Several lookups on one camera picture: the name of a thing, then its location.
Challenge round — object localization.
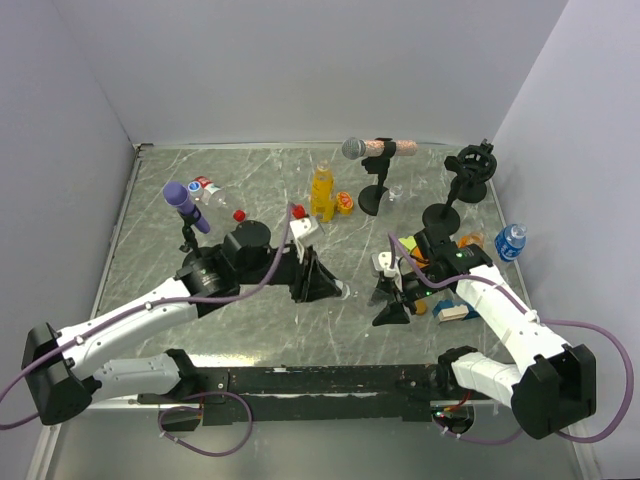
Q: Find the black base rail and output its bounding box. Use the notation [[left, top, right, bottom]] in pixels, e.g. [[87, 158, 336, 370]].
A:
[[137, 363, 496, 429]]

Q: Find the blue label water bottle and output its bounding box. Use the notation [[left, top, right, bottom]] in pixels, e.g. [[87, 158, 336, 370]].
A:
[[494, 224, 527, 262]]

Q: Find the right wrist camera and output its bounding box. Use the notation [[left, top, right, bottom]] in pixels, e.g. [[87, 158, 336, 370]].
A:
[[371, 251, 402, 289]]

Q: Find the small black stand base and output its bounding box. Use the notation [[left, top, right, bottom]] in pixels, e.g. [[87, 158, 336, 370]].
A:
[[458, 183, 488, 204]]

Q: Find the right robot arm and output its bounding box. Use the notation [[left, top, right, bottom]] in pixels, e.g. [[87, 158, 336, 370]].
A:
[[371, 225, 596, 439]]

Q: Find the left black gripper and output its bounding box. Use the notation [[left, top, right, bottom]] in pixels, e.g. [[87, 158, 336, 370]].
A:
[[238, 237, 342, 303]]

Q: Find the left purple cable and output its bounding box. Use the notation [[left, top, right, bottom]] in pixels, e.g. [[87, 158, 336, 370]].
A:
[[0, 202, 296, 430]]

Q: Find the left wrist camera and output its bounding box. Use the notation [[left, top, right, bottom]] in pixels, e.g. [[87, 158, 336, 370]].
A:
[[289, 204, 325, 263]]

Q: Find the yellow juice bottle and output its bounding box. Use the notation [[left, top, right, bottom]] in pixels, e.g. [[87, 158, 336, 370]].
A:
[[310, 160, 335, 223]]

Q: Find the small clear open bottle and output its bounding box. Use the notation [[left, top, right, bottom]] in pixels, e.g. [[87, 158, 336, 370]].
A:
[[388, 185, 404, 203]]

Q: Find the center black microphone stand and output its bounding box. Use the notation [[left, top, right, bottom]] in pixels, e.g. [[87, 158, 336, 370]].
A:
[[358, 157, 392, 216]]

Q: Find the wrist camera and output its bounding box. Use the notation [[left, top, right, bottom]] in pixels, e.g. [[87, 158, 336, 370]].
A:
[[371, 251, 402, 289], [289, 204, 325, 263]]

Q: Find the purple cable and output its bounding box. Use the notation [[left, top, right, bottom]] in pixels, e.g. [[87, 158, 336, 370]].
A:
[[388, 233, 635, 445], [0, 202, 296, 430]]

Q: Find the black microphone stand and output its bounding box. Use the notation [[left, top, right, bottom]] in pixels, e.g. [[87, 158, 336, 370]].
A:
[[358, 157, 392, 216], [422, 139, 497, 235], [174, 213, 220, 279]]

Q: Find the silver head pink microphone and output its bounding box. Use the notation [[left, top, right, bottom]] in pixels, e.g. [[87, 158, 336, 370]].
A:
[[341, 137, 418, 160]]

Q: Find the brown cap lower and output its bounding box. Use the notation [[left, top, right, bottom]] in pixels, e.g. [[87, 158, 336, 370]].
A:
[[414, 300, 428, 316]]

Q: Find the right black microphone stand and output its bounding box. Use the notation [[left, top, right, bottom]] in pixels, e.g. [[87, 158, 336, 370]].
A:
[[422, 139, 497, 235]]

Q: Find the left black microphone stand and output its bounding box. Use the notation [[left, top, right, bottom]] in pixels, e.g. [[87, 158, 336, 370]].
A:
[[174, 213, 220, 279]]

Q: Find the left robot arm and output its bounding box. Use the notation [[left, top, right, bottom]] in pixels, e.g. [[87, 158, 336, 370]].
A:
[[22, 218, 349, 425]]

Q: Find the green toy block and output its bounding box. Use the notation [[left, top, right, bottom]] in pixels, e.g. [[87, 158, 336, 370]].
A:
[[399, 236, 417, 252]]

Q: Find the yellow red toy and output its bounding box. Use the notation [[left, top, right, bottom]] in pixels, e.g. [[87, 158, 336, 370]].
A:
[[336, 191, 354, 215]]

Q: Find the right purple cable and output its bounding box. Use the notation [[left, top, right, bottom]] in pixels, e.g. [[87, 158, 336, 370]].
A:
[[388, 233, 635, 445]]

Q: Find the clear bottle red cap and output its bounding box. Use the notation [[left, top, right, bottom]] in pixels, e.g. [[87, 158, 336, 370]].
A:
[[194, 176, 248, 230]]

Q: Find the blue white block toy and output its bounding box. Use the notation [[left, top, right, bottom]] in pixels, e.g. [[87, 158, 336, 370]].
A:
[[433, 300, 480, 323]]

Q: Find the purple microphone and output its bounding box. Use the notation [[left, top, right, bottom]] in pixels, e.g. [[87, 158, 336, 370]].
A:
[[162, 181, 211, 234]]

